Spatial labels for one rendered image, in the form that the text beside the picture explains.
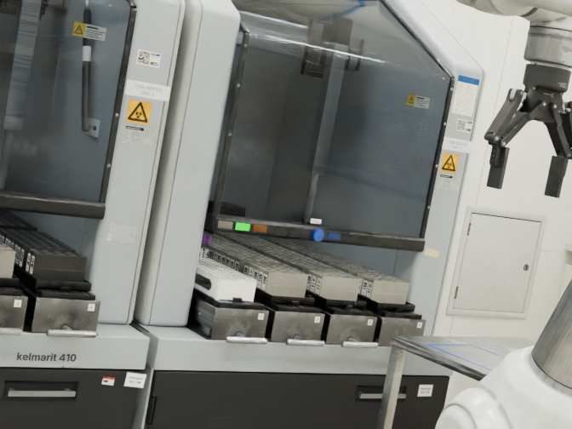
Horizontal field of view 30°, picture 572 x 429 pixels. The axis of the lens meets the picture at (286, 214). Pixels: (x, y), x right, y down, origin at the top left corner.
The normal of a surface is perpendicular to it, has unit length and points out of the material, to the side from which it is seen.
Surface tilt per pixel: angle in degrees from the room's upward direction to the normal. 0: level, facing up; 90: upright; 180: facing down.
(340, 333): 90
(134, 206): 90
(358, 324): 90
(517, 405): 81
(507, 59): 90
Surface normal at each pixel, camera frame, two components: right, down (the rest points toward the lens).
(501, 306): 0.52, 0.18
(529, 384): -0.37, -0.52
